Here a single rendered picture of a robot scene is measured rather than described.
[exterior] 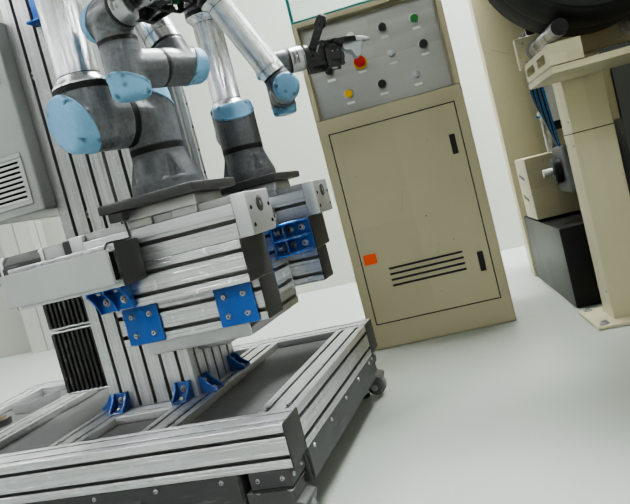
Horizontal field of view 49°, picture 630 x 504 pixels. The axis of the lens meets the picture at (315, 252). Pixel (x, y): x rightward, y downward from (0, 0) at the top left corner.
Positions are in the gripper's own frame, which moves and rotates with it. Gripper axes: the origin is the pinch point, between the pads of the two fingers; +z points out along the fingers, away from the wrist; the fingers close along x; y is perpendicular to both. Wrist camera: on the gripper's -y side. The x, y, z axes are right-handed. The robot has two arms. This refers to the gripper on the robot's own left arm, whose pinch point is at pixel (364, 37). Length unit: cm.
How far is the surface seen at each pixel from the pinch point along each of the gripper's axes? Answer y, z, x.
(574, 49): 24, 43, 40
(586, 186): 62, 57, 6
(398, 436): 108, -28, 45
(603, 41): 20, 69, 12
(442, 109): 24, 31, -33
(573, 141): 47, 57, 5
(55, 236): 19, -180, -351
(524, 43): 13.9, 47.6, 5.9
